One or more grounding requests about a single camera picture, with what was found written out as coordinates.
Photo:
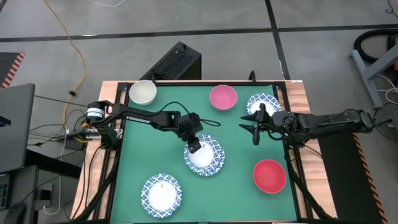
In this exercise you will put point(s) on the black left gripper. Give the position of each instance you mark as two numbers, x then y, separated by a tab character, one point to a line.
191	126

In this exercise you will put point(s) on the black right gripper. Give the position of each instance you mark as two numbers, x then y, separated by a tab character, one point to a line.
276	124

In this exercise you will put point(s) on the blue patterned white plate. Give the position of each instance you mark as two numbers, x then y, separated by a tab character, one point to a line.
253	101
161	196
208	161

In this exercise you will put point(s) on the pink bowl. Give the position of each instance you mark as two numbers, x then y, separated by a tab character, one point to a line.
223	97

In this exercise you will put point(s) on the red bowl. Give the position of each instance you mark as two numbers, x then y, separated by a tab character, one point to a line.
269	176

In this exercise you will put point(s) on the white bowl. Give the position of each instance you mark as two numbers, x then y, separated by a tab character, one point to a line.
143	91

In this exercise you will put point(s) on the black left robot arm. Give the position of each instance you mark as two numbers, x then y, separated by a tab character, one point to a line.
149	118

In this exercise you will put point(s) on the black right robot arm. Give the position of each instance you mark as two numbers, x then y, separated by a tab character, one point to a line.
329	119

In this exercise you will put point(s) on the green table mat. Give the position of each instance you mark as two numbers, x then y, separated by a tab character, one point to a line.
224	205

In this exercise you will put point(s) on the black speaker box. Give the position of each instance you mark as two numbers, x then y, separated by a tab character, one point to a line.
177	62

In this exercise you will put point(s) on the wooden table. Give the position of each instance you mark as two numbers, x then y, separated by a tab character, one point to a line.
107	93

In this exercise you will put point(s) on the long black orange-striped mat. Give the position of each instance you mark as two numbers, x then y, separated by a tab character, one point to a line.
342	180

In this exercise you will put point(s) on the black power supply box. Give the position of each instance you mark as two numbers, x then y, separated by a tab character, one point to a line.
73	143

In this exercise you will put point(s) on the grey metal stand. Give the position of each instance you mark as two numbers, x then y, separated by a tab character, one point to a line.
365	76

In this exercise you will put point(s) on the black desk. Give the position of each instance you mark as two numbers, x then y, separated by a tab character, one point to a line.
53	165

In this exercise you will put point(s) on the grey power adapter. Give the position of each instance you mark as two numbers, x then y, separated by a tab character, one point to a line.
45	194

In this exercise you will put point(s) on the grey laptop lid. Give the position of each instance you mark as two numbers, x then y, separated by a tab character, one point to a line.
15	124

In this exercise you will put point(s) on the black computer mouse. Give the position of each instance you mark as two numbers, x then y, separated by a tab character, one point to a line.
14	214

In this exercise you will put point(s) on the black orange-striped floor mat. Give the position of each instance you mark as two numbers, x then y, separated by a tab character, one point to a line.
7	67

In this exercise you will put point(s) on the black clamp mount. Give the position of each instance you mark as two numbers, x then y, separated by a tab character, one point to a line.
252	77

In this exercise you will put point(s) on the black metal table frame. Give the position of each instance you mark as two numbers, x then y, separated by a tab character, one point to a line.
122	93

